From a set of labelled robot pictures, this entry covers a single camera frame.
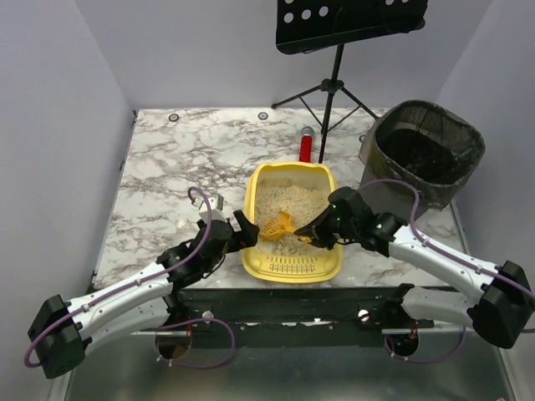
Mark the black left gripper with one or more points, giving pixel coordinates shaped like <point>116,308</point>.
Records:
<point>241,233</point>

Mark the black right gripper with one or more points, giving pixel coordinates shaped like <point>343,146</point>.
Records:
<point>324,230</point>

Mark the yellow and grey litter box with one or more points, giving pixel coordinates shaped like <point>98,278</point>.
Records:
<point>291,269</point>

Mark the orange litter scoop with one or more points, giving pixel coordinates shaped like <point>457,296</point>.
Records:
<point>279,226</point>

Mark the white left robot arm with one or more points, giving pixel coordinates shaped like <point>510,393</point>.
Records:
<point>62,332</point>

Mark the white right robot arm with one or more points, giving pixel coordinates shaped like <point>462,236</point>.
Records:
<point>494,301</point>

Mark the cat litter granules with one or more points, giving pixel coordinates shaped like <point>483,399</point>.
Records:
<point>302,202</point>

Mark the grey mesh waste bin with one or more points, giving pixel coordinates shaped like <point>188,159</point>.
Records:
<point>424,145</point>

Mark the black music stand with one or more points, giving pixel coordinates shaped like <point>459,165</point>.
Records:
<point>309,26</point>

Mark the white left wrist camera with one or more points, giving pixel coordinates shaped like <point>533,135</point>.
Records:
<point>214,203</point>

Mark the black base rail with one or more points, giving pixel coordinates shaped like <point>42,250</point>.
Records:
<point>288,318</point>

